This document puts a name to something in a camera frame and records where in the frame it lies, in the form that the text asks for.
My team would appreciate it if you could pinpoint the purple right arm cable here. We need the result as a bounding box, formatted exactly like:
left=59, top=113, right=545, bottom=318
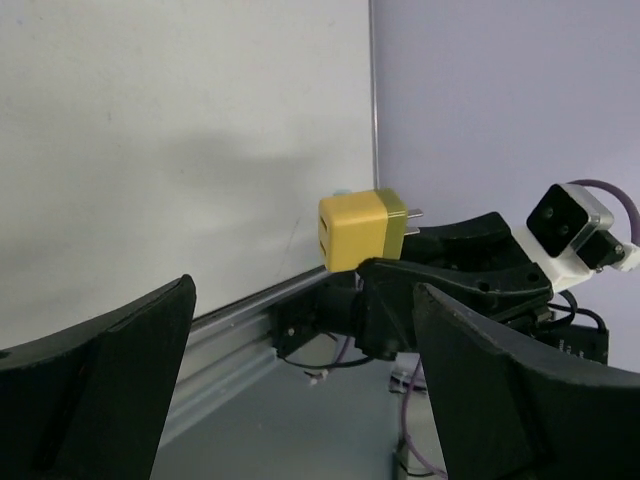
left=569, top=178, right=640, bottom=246

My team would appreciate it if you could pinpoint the aluminium front rail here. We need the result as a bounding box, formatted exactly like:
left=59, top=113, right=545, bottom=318
left=159, top=268, right=329, bottom=448

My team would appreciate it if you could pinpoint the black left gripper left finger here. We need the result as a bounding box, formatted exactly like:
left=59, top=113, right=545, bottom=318
left=1, top=275, right=196, bottom=479

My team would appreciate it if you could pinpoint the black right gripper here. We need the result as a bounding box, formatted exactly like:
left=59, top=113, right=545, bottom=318
left=357, top=212, right=553, bottom=361

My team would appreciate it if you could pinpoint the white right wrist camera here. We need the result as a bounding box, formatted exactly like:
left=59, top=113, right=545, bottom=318
left=513, top=179, right=639, bottom=294

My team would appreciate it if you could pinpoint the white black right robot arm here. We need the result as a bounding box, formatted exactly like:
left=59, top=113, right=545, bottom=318
left=353, top=212, right=609, bottom=364

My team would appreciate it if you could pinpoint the yellow plug adapter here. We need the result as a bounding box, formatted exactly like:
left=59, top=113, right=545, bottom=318
left=318, top=188, right=423, bottom=273

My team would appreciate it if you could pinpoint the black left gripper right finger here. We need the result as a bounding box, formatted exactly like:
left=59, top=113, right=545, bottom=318
left=413, top=284, right=639, bottom=479

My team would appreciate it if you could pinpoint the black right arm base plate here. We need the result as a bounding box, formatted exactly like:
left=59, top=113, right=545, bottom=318
left=270, top=281, right=360, bottom=359

